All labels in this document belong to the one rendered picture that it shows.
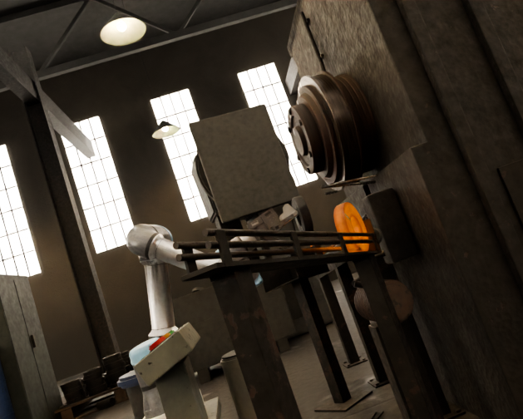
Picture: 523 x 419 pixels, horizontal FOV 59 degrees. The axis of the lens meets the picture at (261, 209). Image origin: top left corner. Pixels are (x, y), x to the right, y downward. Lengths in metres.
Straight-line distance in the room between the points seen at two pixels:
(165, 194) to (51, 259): 3.18
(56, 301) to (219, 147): 8.67
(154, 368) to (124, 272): 11.11
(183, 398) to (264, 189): 3.56
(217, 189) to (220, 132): 0.58
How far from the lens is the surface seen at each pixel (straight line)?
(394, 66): 1.52
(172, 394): 1.06
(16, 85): 8.92
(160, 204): 12.09
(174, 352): 0.97
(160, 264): 1.78
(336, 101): 1.71
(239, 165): 4.50
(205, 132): 4.57
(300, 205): 1.68
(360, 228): 1.39
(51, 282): 12.56
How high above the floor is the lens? 0.66
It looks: 8 degrees up
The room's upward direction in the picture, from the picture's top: 20 degrees counter-clockwise
